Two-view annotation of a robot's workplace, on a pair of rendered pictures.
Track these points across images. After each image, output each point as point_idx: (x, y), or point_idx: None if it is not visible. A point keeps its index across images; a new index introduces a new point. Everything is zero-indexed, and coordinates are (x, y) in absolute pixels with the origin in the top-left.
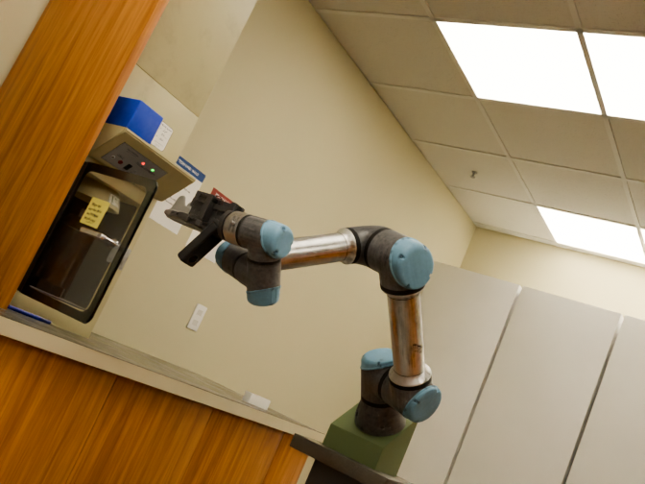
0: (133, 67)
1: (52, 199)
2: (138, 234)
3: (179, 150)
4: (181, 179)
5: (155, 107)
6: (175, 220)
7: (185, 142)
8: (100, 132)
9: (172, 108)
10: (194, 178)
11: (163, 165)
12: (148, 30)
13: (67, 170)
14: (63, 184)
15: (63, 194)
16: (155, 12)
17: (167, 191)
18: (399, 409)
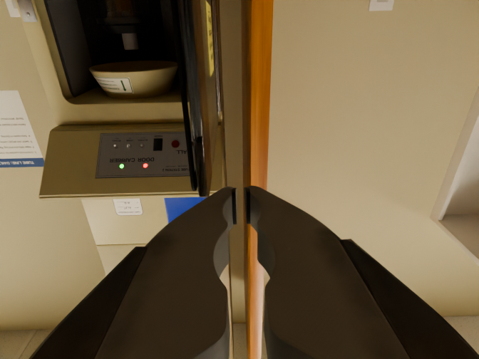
0: (250, 252)
1: (272, 23)
2: (36, 56)
3: (85, 201)
4: (63, 185)
5: (162, 222)
6: (223, 211)
7: (86, 214)
8: (224, 159)
9: (140, 232)
10: (45, 200)
11: (114, 184)
12: (257, 288)
13: (270, 85)
14: (266, 59)
15: (257, 43)
16: (259, 303)
17: (61, 150)
18: None
